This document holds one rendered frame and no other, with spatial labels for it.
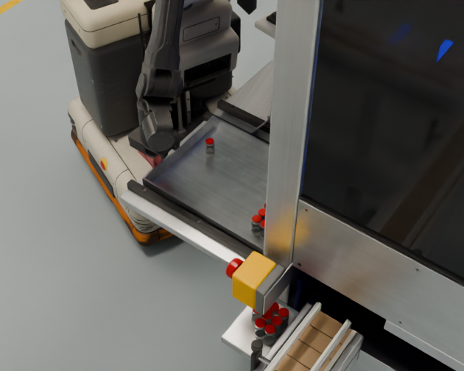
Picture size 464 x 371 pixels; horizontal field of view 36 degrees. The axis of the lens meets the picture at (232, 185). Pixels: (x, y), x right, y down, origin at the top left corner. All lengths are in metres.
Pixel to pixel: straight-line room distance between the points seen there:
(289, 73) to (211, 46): 1.15
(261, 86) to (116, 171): 0.82
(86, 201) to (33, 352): 0.66
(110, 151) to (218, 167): 0.97
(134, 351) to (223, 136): 0.94
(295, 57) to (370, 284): 0.44
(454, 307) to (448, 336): 0.08
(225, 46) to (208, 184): 0.65
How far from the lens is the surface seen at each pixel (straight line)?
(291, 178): 1.17
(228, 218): 1.58
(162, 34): 1.45
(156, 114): 1.47
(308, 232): 1.24
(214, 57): 2.20
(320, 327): 1.38
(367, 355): 1.42
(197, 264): 2.59
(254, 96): 1.87
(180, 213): 1.57
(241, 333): 1.42
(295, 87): 1.04
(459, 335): 1.23
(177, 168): 1.68
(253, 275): 1.31
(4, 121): 3.23
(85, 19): 2.31
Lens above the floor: 2.11
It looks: 48 degrees down
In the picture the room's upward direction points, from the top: straight up
